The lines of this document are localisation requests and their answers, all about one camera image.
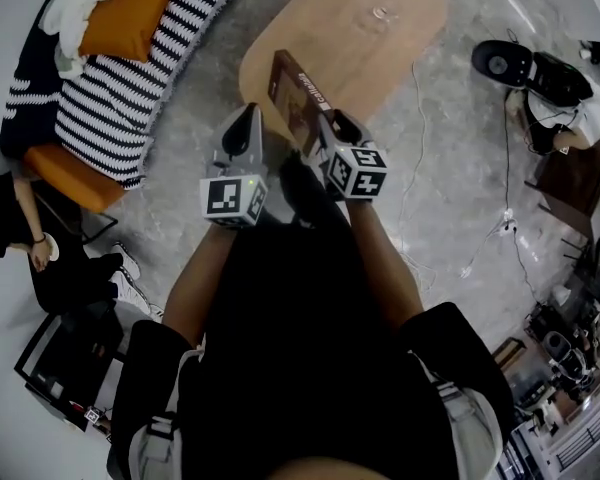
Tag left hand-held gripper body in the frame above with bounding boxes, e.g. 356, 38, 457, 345
199, 161, 269, 229

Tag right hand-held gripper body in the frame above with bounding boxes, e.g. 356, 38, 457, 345
315, 141, 389, 202

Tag brown magazine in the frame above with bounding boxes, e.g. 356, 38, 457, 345
267, 49, 335, 158

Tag person's right forearm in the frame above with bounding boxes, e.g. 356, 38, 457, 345
347, 198, 425, 329

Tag person's left forearm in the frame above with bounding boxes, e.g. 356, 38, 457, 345
162, 222, 239, 344

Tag wooden coffee table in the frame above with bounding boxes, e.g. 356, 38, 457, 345
238, 0, 449, 142

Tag black white striped sofa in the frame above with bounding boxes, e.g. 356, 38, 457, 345
0, 0, 259, 192

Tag person's black trousers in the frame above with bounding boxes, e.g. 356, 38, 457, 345
278, 148, 354, 229

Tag white sneaker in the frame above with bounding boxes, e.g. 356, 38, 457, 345
108, 241, 142, 282
110, 270, 154, 314

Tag black chair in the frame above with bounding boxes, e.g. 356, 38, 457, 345
32, 187, 120, 247

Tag orange cushion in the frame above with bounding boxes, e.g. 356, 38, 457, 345
77, 0, 189, 64

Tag person's black shirt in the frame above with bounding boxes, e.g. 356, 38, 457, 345
107, 217, 516, 480

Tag white cloth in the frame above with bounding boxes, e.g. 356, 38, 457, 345
38, 0, 146, 79

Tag dark brown side table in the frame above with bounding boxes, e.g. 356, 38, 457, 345
524, 137, 600, 242

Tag black glass cabinet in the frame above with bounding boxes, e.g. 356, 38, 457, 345
13, 300, 129, 419

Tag black metal railing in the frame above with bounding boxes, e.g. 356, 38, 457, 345
552, 402, 600, 472

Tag person's left grey shoulder strap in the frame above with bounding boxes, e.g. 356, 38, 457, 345
107, 347, 206, 480

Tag person's grey shoulder strap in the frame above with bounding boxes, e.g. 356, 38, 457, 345
107, 347, 206, 480
409, 352, 506, 480

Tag person's right grey shoulder strap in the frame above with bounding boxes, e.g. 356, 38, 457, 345
409, 352, 506, 480

